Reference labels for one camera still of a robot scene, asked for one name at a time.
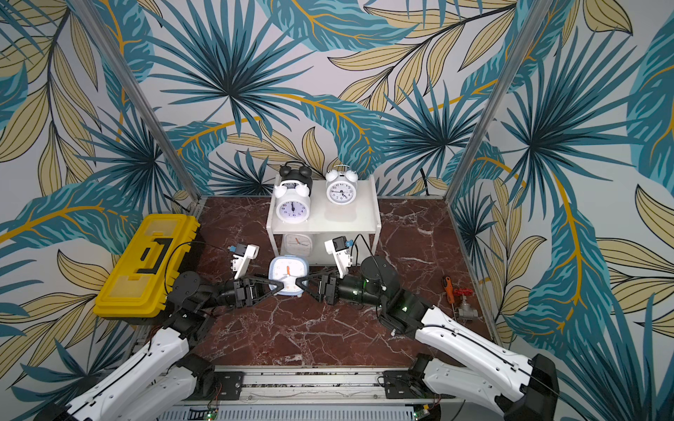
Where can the white two-tier shelf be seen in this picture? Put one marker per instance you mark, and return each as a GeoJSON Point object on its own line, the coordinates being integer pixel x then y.
{"type": "Point", "coordinates": [328, 221]}

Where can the red handled pliers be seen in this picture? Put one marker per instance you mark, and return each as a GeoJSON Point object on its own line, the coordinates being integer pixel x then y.
{"type": "Point", "coordinates": [465, 310]}

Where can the white square alarm clock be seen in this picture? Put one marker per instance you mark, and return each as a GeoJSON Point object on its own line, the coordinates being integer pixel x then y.
{"type": "Point", "coordinates": [298, 244]}

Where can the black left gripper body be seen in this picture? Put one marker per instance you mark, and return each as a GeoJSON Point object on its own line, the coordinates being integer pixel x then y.
{"type": "Point", "coordinates": [241, 293]}

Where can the orange handled screwdriver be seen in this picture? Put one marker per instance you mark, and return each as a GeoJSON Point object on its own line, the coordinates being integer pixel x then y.
{"type": "Point", "coordinates": [449, 290]}

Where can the aluminium corner post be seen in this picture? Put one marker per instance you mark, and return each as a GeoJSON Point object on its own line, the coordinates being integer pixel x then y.
{"type": "Point", "coordinates": [95, 26]}
{"type": "Point", "coordinates": [521, 44]}

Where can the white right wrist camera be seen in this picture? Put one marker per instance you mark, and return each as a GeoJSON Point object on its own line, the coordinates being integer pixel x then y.
{"type": "Point", "coordinates": [339, 249]}

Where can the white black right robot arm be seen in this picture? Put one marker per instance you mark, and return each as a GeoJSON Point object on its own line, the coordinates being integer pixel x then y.
{"type": "Point", "coordinates": [512, 385]}

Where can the white twin-bell alarm clock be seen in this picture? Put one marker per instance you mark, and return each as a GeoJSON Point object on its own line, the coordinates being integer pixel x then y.
{"type": "Point", "coordinates": [293, 202]}

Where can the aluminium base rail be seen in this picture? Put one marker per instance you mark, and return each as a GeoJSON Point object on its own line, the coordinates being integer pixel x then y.
{"type": "Point", "coordinates": [346, 387]}

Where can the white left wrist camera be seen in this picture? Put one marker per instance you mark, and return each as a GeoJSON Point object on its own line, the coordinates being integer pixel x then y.
{"type": "Point", "coordinates": [242, 256]}

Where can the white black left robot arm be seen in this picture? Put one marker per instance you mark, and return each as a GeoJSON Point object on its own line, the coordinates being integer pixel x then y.
{"type": "Point", "coordinates": [165, 371]}

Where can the aluminium corner post right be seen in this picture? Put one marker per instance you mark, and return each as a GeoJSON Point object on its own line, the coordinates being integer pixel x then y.
{"type": "Point", "coordinates": [521, 44]}

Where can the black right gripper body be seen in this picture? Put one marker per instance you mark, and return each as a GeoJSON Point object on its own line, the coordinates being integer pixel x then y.
{"type": "Point", "coordinates": [326, 287]}

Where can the yellow black toolbox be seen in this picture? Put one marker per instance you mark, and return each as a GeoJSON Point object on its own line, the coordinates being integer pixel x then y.
{"type": "Point", "coordinates": [140, 281]}

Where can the black twin-bell alarm clock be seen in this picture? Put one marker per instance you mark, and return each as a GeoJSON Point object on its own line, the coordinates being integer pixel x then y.
{"type": "Point", "coordinates": [296, 170]}

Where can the light blue square clock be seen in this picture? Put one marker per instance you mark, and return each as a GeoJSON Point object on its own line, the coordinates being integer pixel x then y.
{"type": "Point", "coordinates": [287, 269]}

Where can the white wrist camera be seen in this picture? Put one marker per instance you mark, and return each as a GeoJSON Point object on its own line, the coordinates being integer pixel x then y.
{"type": "Point", "coordinates": [242, 256]}
{"type": "Point", "coordinates": [339, 249]}

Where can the aluminium corner post left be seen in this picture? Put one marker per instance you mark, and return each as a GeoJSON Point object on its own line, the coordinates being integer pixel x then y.
{"type": "Point", "coordinates": [95, 26]}

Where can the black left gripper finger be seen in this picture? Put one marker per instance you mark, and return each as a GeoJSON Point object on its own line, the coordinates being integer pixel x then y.
{"type": "Point", "coordinates": [259, 280]}
{"type": "Point", "coordinates": [262, 292]}

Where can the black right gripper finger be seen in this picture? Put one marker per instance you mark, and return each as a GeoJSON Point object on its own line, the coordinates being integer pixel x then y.
{"type": "Point", "coordinates": [315, 291]}
{"type": "Point", "coordinates": [311, 280]}

